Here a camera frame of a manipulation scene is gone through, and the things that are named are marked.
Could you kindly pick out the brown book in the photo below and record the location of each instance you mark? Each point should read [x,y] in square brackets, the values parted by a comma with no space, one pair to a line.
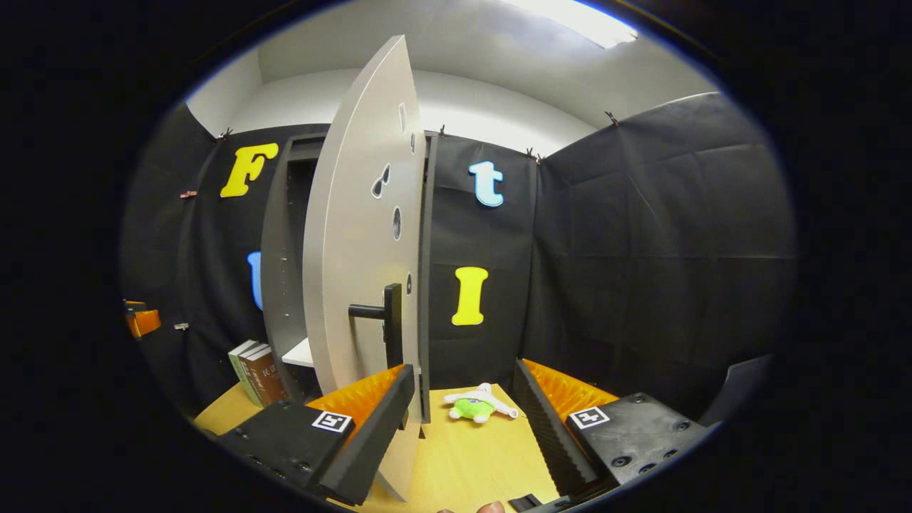
[269,377]

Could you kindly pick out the green and white plush toy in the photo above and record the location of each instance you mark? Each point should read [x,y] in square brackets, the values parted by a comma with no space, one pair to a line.
[472,408]

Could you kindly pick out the dark grey curved panel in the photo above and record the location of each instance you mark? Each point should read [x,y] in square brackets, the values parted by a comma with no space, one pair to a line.
[744,381]

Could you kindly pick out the black backdrop cloth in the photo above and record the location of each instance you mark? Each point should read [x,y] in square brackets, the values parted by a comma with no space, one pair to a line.
[641,249]

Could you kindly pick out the light green book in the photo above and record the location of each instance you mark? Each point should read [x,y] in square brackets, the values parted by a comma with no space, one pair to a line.
[236,360]

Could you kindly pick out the beige cabinet door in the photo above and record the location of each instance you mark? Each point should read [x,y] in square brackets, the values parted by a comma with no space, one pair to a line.
[349,249]

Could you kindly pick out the grey cabinet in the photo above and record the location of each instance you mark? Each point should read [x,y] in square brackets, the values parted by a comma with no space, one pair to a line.
[281,249]

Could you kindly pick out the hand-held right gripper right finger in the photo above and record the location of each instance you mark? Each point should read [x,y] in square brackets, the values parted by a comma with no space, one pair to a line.
[545,434]

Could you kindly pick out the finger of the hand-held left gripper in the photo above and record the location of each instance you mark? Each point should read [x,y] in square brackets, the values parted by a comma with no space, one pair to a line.
[144,322]
[135,306]

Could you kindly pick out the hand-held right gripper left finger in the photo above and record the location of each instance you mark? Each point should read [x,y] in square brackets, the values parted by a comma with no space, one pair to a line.
[377,442]

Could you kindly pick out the long ceiling light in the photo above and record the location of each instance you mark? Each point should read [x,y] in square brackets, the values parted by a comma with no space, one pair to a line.
[577,21]

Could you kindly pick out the white cabinet shelf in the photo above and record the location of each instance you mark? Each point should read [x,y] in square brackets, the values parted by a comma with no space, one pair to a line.
[301,354]

